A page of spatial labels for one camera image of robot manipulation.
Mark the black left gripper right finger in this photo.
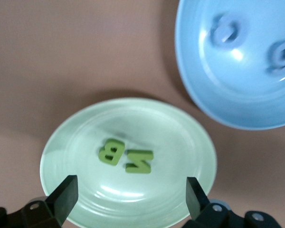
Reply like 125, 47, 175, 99
180, 176, 282, 228

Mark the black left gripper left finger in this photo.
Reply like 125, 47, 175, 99
0, 174, 79, 228

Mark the green letter N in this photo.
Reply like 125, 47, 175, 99
123, 149, 155, 175

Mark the green letter B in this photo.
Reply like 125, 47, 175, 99
97, 138, 124, 167

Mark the blue letter G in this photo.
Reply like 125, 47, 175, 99
265, 38, 285, 75

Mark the blue letter C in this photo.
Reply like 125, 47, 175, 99
208, 12, 242, 49

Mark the green plate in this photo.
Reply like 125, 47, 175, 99
39, 98, 217, 228

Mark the blue plate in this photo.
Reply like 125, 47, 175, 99
174, 0, 285, 130

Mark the brown table cover sheet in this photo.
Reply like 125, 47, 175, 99
0, 0, 285, 228

